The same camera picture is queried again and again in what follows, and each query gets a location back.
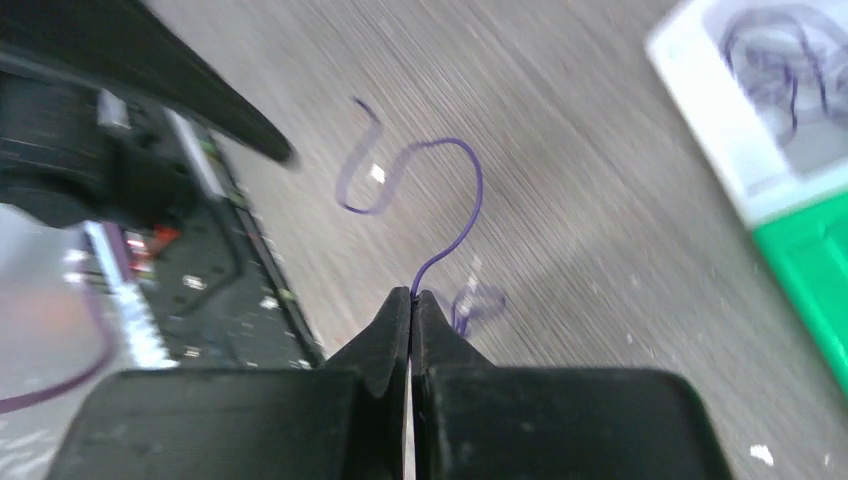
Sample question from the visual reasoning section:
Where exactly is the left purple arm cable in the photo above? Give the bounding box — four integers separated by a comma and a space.
0, 284, 117, 415

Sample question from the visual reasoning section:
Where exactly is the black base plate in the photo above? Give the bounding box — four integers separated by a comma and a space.
125, 160, 323, 369

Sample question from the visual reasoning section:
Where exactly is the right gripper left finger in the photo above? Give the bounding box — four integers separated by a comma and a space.
48, 287, 412, 480

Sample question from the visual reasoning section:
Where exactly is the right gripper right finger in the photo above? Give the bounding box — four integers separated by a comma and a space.
410, 291, 732, 479

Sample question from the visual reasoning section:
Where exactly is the green plastic bin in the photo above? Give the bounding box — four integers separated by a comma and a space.
753, 193, 847, 390

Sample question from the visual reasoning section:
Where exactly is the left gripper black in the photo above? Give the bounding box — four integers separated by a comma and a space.
1, 0, 292, 229

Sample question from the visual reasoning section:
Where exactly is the white plastic bin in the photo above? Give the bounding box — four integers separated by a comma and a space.
645, 1, 847, 229

